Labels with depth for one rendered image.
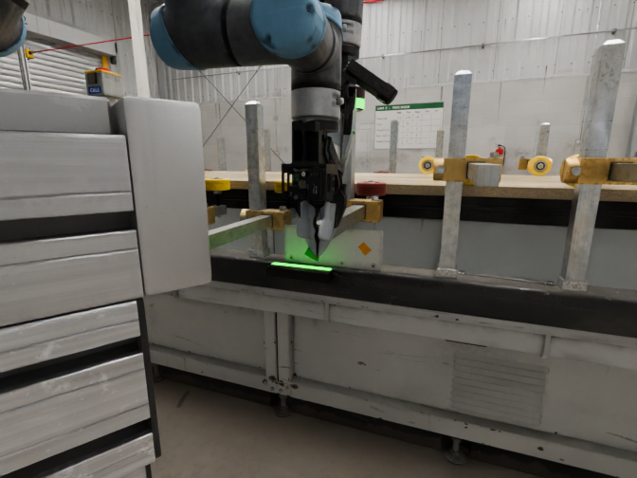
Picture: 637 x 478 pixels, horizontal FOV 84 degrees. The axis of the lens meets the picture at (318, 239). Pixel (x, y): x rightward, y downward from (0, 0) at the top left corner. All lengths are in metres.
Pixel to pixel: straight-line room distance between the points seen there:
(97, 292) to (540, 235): 1.03
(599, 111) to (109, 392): 0.86
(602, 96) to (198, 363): 1.50
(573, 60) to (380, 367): 7.56
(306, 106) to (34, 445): 0.46
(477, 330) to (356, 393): 0.57
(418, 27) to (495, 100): 2.11
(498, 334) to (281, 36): 0.78
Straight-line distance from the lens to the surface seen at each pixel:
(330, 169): 0.53
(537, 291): 0.88
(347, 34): 0.78
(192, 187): 0.18
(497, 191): 1.02
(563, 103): 8.19
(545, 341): 0.97
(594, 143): 0.88
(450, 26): 8.43
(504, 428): 1.36
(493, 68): 8.22
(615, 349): 1.02
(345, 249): 0.89
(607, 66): 0.89
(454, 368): 1.26
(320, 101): 0.54
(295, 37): 0.44
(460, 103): 0.85
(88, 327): 0.19
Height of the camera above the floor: 0.97
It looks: 13 degrees down
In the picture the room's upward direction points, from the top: straight up
